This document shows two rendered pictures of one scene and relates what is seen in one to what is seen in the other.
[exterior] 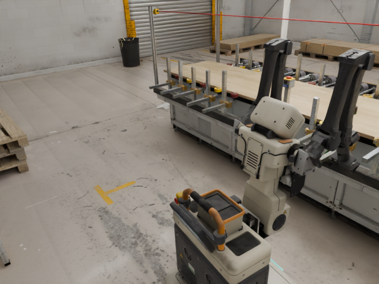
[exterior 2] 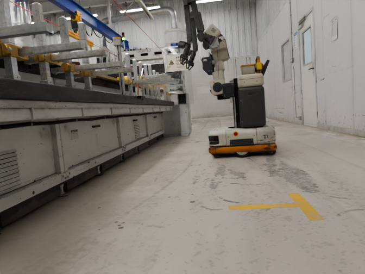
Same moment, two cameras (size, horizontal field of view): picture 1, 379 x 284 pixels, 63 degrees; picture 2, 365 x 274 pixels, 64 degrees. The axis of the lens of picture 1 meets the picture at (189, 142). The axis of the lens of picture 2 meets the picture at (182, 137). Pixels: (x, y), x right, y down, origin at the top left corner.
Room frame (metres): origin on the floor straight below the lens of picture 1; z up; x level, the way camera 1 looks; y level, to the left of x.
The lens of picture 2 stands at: (4.02, 1.45, 0.51)
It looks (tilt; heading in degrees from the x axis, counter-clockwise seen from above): 5 degrees down; 223
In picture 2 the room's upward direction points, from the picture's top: 5 degrees counter-clockwise
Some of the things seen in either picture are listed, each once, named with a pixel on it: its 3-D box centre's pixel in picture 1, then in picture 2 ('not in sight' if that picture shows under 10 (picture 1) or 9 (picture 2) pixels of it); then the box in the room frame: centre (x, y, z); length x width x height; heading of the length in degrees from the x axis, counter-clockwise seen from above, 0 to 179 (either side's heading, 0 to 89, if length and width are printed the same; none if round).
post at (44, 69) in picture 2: (193, 87); (42, 51); (3.37, -0.07, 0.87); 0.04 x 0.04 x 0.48; 36
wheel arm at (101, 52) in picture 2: (189, 92); (64, 57); (3.28, -0.02, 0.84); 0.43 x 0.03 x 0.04; 126
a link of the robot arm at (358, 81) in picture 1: (349, 100); (194, 32); (1.33, -0.74, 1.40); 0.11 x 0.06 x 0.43; 32
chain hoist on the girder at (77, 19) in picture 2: not in sight; (76, 25); (-0.03, -5.77, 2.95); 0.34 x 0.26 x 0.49; 36
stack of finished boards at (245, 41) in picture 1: (248, 40); not in sight; (10.45, -2.07, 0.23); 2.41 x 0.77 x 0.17; 128
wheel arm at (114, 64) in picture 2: (203, 100); (86, 67); (3.08, -0.17, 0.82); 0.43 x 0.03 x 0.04; 126
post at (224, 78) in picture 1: (224, 93); (85, 58); (2.97, -0.37, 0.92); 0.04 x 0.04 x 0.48; 36
